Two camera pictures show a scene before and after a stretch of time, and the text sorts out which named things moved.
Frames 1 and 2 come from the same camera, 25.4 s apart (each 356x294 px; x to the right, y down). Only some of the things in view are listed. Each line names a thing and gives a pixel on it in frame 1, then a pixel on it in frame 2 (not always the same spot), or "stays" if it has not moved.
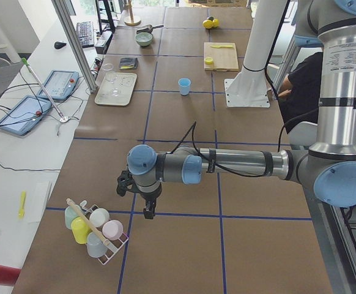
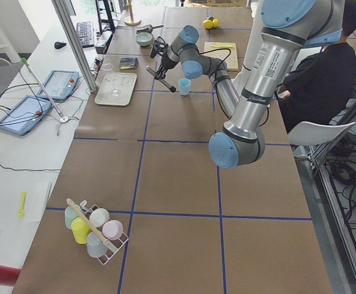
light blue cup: (184, 84) stays
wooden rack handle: (87, 222) stays
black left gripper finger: (152, 206) to (164, 70)
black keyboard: (85, 31) stays
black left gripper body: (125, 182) to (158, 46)
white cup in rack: (99, 217) stays
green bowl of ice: (144, 38) stays
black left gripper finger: (148, 213) to (158, 73)
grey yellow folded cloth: (128, 63) stays
